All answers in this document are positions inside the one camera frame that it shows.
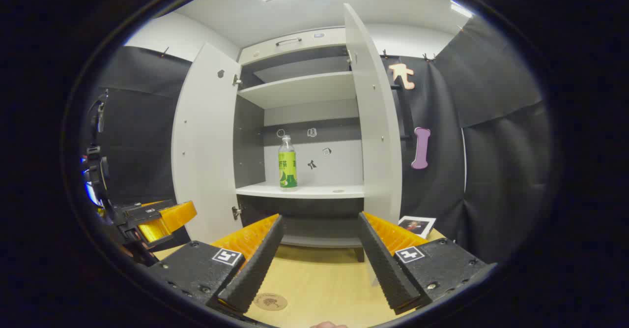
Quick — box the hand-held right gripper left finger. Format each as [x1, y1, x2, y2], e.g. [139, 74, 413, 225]
[147, 213, 286, 315]

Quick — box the white cabinet door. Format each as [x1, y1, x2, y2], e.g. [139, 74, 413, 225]
[343, 2, 403, 288]
[171, 42, 244, 244]

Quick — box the black backdrop cloth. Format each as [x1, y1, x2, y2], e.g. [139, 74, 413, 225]
[81, 16, 553, 265]

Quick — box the white cabinet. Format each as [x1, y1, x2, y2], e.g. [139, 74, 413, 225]
[233, 27, 367, 262]

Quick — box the white cabinet drawer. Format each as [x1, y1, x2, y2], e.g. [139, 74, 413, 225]
[238, 27, 347, 65]

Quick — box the round brown coaster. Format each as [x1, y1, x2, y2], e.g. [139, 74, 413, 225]
[254, 293, 288, 311]

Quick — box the black door handle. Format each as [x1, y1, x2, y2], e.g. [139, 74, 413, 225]
[392, 85, 409, 141]

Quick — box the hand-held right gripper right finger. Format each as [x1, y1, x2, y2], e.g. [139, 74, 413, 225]
[357, 211, 497, 315]

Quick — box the white framed photo card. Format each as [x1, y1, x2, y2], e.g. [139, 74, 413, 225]
[397, 215, 437, 239]

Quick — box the small ceiling light panel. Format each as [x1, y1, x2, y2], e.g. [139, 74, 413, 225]
[450, 1, 473, 19]

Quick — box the lit tablet screen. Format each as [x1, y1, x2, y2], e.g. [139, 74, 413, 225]
[84, 180, 101, 207]

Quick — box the green label plastic bottle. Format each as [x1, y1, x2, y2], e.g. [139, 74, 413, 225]
[278, 135, 298, 189]

